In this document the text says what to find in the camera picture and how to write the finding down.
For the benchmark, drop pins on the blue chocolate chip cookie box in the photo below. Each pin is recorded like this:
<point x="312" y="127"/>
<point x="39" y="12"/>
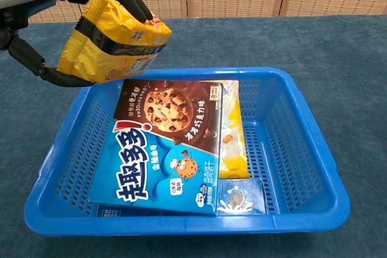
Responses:
<point x="151" y="164"/>

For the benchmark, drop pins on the long dark blue Oreo box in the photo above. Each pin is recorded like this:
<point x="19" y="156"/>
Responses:
<point x="242" y="197"/>

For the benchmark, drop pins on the yellow Lipo bag red top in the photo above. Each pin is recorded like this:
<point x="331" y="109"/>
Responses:
<point x="232" y="119"/>

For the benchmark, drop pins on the yellow cracker packet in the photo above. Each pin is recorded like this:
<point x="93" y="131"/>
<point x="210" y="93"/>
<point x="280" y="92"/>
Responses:
<point x="106" y="43"/>

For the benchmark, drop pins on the blue plastic mesh basket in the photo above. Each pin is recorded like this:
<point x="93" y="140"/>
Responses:
<point x="181" y="224"/>

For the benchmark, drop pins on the dark blue table carpet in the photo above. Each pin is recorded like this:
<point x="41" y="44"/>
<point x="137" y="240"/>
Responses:
<point x="347" y="73"/>

